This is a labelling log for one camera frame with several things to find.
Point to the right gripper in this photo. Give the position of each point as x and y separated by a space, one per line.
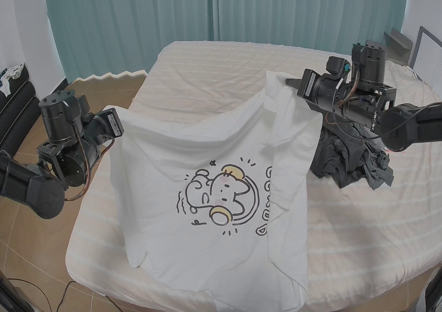
321 89

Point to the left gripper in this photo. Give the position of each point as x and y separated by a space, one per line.
100 131

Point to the white printed T-shirt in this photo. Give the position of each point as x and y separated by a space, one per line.
193 144

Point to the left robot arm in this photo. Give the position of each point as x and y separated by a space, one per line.
45 193

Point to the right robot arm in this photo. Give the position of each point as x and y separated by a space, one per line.
407 124

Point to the pile of clothes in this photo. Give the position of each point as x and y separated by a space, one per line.
348 158

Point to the bed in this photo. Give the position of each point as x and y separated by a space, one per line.
214 75

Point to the black chest of drawers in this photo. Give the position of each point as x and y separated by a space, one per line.
17 106

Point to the grey bedside table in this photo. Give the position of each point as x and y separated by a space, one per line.
400 42

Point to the small heap of cloths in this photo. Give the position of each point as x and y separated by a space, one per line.
13 72

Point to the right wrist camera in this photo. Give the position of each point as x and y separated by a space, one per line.
335 65

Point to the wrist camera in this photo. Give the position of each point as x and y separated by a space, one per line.
84 106
335 65

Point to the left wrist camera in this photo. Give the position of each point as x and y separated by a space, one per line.
84 106

